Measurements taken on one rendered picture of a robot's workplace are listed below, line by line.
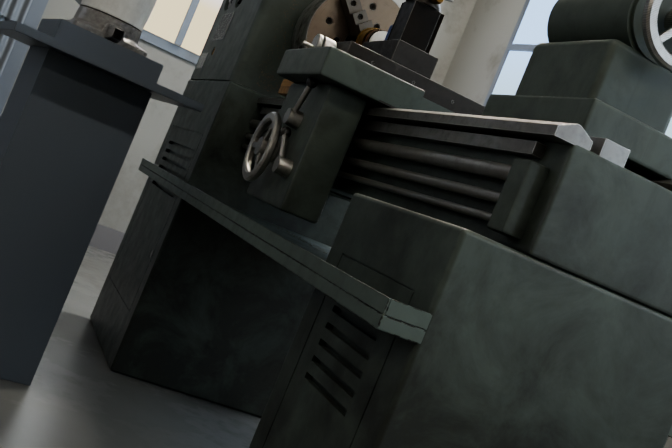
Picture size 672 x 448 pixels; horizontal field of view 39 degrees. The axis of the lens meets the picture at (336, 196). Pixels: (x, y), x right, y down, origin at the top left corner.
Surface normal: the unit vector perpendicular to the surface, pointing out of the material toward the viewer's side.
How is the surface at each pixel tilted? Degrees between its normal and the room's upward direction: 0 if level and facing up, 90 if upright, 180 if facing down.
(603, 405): 90
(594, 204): 90
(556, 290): 90
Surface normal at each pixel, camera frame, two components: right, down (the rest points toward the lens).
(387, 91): 0.34, 0.12
